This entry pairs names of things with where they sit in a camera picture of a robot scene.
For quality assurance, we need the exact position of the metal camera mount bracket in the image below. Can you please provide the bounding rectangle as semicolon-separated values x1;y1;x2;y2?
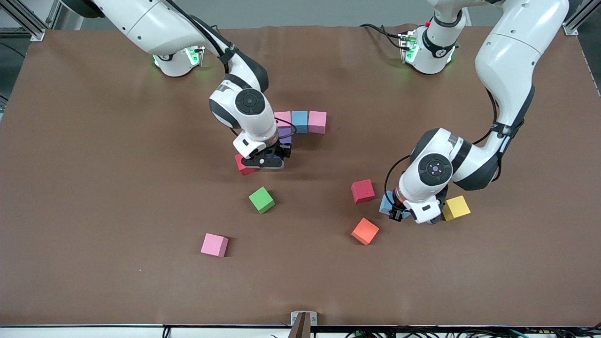
289;311;318;338

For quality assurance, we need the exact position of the yellow foam cube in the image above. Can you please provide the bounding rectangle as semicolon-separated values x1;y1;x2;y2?
442;195;471;222

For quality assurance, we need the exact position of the brown table mat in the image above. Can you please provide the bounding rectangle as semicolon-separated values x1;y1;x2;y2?
0;23;601;328

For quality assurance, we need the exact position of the green foam cube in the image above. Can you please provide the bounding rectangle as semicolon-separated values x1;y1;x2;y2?
248;186;276;215

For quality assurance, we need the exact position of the orange foam cube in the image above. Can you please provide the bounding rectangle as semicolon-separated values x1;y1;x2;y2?
351;217;380;246

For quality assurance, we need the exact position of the black base cable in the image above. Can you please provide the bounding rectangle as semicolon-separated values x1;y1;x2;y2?
359;23;405;50

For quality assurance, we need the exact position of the red foam cube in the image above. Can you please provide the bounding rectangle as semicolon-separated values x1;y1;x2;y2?
234;154;260;176

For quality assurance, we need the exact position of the base connector box green light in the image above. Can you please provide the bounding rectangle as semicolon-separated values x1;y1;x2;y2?
398;29;419;64
185;46;206;67

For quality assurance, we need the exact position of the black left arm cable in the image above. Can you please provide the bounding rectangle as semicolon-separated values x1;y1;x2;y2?
384;87;505;209

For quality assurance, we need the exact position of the crimson foam cube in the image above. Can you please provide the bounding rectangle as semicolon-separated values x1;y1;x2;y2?
351;179;376;204

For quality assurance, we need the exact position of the blue foam cube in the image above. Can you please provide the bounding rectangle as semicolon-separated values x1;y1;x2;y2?
379;192;399;217
291;111;309;134

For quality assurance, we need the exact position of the aluminium frame post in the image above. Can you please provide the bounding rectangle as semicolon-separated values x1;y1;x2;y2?
563;0;601;36
0;0;64;42

